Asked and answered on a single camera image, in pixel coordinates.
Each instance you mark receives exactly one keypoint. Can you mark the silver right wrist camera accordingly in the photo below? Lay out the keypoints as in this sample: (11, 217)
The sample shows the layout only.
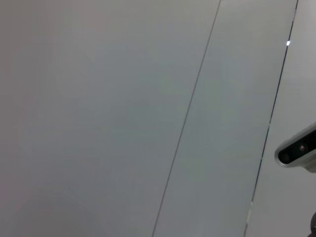
(301, 150)

